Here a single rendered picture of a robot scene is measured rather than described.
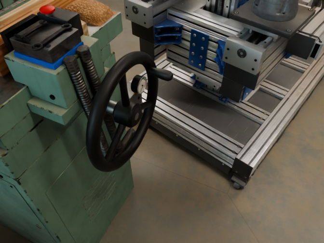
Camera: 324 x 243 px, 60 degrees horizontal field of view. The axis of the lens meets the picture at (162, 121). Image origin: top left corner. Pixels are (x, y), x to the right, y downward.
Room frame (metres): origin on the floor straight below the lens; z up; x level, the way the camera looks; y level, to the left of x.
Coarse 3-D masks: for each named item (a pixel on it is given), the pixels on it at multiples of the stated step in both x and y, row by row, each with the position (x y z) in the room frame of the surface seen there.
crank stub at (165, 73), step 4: (152, 68) 0.54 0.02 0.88; (156, 68) 0.54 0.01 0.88; (160, 68) 0.54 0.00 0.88; (148, 72) 0.54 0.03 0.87; (152, 72) 0.53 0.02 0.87; (156, 72) 0.53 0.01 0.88; (160, 72) 0.53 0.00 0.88; (164, 72) 0.52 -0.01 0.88; (168, 72) 0.52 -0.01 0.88; (156, 76) 0.53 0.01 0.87; (160, 76) 0.52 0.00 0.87; (164, 76) 0.52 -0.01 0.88; (168, 76) 0.52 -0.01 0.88; (172, 76) 0.52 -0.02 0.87; (164, 80) 0.52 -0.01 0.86; (168, 80) 0.51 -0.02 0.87
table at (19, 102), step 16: (112, 16) 0.76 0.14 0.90; (96, 32) 0.68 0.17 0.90; (112, 32) 0.74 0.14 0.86; (0, 80) 0.47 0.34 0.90; (0, 96) 0.42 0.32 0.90; (16, 96) 0.42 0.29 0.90; (32, 96) 0.45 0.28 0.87; (0, 112) 0.39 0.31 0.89; (16, 112) 0.41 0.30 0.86; (48, 112) 0.41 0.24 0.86; (64, 112) 0.41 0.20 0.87; (0, 128) 0.37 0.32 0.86
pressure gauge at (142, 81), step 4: (136, 76) 0.76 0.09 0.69; (140, 76) 0.76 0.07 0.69; (132, 80) 0.74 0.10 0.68; (136, 80) 0.74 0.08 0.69; (140, 80) 0.74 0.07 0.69; (144, 80) 0.76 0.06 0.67; (132, 84) 0.73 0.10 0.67; (136, 84) 0.73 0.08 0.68; (140, 84) 0.74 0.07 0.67; (144, 84) 0.76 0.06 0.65; (132, 88) 0.73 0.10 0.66; (136, 88) 0.72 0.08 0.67; (140, 88) 0.74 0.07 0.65; (144, 88) 0.76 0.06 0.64; (136, 92) 0.72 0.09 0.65; (140, 92) 0.73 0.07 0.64
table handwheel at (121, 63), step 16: (128, 64) 0.46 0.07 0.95; (144, 64) 0.53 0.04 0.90; (112, 80) 0.42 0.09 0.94; (96, 96) 0.39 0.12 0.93; (128, 96) 0.46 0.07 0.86; (96, 112) 0.37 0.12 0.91; (112, 112) 0.46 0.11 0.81; (128, 112) 0.44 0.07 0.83; (144, 112) 0.54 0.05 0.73; (96, 128) 0.35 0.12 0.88; (144, 128) 0.51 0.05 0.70; (96, 144) 0.34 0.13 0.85; (112, 144) 0.40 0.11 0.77; (128, 144) 0.47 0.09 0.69; (96, 160) 0.33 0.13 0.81; (112, 160) 0.39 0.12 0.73
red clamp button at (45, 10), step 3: (42, 6) 0.55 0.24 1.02; (45, 6) 0.55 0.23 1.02; (48, 6) 0.55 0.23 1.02; (51, 6) 0.55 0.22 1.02; (39, 9) 0.54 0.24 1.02; (42, 9) 0.54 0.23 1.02; (45, 9) 0.54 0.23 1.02; (48, 9) 0.54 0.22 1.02; (51, 9) 0.54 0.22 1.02; (54, 9) 0.55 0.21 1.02; (42, 12) 0.53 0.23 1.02; (45, 12) 0.53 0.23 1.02; (48, 12) 0.53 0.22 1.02; (51, 12) 0.54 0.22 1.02
